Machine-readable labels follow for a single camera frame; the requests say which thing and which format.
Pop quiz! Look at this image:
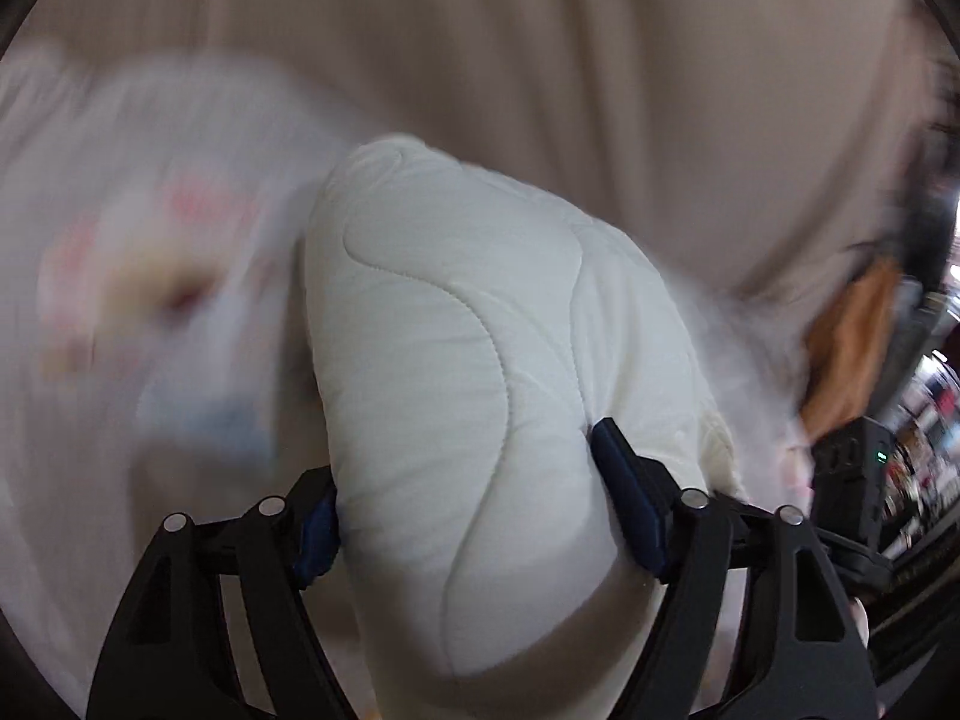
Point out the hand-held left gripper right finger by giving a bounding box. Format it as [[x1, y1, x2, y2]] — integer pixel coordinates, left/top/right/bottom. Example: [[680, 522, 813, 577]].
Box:
[[589, 418, 878, 720]]

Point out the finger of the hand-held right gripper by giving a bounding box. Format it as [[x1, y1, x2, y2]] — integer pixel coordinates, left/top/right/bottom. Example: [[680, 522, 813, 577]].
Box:
[[814, 527, 895, 590]]

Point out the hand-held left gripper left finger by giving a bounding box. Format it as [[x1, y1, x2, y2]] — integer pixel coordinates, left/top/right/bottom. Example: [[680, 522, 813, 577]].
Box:
[[85, 465, 343, 720]]

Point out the dark cluttered shelf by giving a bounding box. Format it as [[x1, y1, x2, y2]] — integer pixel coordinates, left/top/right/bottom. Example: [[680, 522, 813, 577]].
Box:
[[870, 112, 960, 661]]

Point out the orange brown object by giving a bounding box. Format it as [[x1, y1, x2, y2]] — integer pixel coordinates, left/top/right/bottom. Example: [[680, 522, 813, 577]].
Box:
[[799, 259, 905, 440]]

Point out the floral fleece blanket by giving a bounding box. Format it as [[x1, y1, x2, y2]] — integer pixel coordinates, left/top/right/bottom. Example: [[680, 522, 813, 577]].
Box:
[[0, 45, 361, 702]]

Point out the beige sofa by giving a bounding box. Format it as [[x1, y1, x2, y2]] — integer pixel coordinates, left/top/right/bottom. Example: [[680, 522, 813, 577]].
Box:
[[15, 0, 938, 301]]

